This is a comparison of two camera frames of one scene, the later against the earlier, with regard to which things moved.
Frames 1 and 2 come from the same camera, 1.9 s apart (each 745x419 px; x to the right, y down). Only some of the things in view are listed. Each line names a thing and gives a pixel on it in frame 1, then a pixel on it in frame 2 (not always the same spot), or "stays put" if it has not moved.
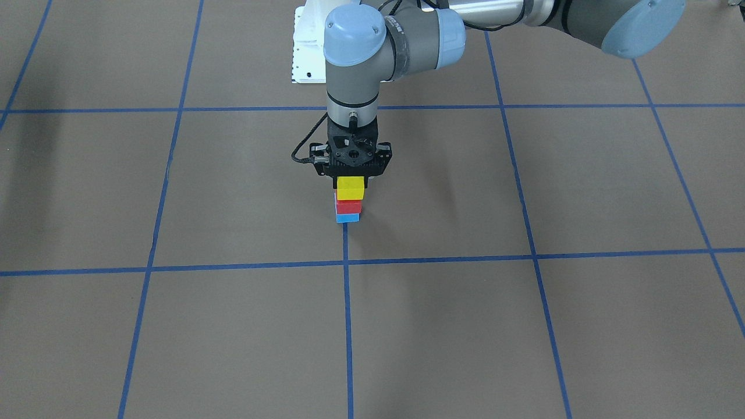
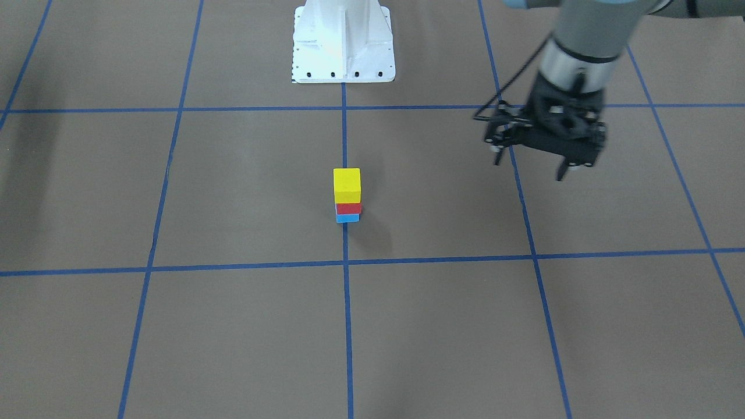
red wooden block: (348, 206) stays put
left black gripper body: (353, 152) → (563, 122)
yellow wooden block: (350, 188) stays put
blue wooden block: (347, 217) stays put
